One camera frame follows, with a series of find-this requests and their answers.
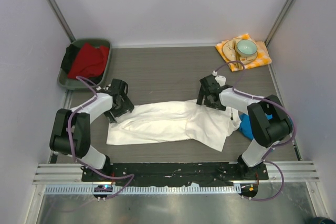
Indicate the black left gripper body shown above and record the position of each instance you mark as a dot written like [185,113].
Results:
[124,107]

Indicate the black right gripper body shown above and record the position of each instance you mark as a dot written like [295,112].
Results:
[207,101]

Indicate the white flower print t-shirt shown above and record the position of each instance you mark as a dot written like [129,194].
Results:
[174,121]

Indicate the blue t-shirt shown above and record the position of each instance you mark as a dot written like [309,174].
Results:
[245,127]

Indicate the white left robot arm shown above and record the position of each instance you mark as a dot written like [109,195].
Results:
[71,130]

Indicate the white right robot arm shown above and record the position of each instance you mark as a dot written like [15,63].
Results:
[255,107]

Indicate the gold cutlery piece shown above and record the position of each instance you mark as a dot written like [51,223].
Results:
[237,55]

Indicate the red t-shirt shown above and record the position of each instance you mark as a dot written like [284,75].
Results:
[90,62]

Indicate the grey plastic tray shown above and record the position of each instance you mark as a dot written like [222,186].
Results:
[68,84]

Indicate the light green bowl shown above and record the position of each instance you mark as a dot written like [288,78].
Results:
[247,48]

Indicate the orange checkered cloth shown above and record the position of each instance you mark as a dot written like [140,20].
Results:
[262,59]

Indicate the black t-shirt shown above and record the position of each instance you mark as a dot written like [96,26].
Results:
[69,58]

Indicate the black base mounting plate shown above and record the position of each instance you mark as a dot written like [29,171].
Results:
[178,174]

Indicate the aluminium frame rail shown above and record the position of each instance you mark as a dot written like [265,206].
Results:
[51,174]

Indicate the white slotted cable duct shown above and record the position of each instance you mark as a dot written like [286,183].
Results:
[132,190]

